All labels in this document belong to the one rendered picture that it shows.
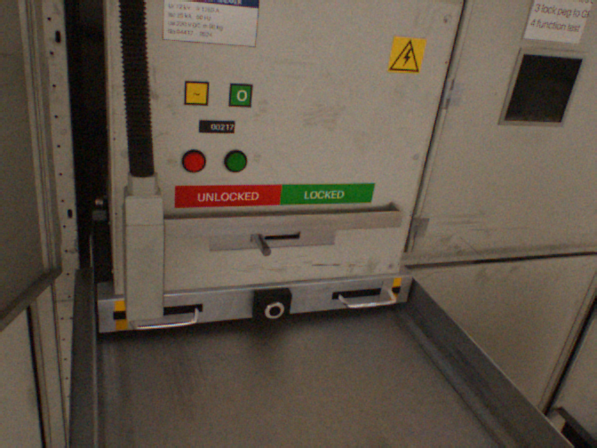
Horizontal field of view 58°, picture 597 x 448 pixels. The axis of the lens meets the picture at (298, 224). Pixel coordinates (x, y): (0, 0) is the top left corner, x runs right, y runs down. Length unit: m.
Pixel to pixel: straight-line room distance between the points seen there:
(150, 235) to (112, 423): 0.25
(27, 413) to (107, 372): 0.46
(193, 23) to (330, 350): 0.54
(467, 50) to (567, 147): 0.39
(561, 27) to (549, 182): 0.36
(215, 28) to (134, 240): 0.29
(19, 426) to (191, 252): 0.61
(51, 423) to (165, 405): 0.57
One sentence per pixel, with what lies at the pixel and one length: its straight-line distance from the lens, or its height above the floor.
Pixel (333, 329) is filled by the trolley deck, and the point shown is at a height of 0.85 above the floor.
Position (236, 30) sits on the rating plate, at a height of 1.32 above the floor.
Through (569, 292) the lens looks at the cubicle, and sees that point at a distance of 1.69.
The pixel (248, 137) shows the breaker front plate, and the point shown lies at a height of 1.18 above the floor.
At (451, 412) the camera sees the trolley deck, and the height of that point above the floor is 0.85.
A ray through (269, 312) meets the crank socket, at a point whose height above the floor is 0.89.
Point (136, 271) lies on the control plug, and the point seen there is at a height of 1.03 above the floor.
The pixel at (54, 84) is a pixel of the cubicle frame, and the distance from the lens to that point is 0.96.
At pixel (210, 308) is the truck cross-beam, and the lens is 0.89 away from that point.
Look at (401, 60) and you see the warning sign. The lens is 0.84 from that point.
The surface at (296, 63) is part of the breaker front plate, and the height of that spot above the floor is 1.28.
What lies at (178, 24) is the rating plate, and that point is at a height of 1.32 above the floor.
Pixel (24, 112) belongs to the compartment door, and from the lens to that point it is 0.96.
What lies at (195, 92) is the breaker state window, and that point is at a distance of 0.75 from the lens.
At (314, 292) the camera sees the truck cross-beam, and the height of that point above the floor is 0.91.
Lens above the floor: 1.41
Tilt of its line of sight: 26 degrees down
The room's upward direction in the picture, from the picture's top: 8 degrees clockwise
